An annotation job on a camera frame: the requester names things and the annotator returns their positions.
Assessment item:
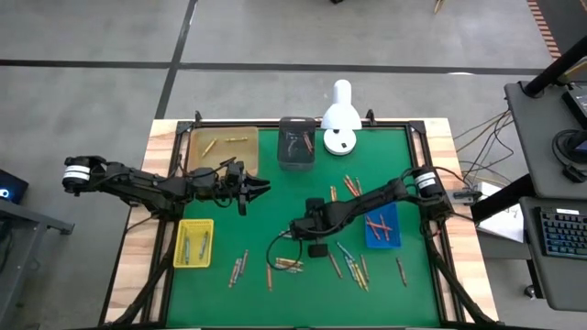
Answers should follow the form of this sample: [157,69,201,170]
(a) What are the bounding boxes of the yellow plastic basket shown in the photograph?
[172,218,216,270]

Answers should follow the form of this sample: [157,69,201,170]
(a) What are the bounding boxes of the black desk beam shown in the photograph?
[470,173,536,224]

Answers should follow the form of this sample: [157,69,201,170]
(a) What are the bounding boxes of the white desk lamp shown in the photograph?
[319,79,363,157]

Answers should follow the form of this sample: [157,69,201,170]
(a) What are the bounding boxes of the orange translucent bin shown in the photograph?
[187,126,260,178]

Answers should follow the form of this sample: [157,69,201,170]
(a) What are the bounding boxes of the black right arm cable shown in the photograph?
[265,228,305,272]

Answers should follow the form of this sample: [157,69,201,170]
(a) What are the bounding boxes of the backlit keyboard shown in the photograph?
[539,206,587,260]

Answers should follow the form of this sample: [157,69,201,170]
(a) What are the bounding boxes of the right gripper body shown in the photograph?
[305,197,343,259]

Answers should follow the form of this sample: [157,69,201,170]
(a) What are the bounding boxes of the black headphones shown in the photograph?
[551,128,587,184]

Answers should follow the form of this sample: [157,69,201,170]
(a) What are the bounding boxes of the black rig leg strut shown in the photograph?
[103,214,181,327]
[424,214,499,327]

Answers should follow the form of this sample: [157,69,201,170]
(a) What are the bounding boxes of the black pole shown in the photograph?
[522,34,587,98]

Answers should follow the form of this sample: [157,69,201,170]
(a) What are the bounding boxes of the black tablet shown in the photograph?
[561,83,587,130]

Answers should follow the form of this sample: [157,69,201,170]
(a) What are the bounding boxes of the grey translucent bin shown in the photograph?
[277,115,317,172]

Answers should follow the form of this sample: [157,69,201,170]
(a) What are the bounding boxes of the grey keyboard desk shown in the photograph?
[519,195,587,313]

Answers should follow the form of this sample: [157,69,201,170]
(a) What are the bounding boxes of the blue plastic basket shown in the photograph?
[364,203,403,250]

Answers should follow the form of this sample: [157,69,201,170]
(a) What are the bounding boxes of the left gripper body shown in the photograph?
[201,157,252,216]

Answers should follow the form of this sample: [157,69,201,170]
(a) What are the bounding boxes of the black device blue light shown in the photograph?
[0,168,29,205]

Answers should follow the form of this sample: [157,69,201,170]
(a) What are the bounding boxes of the white paper sheet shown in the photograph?
[475,201,527,244]

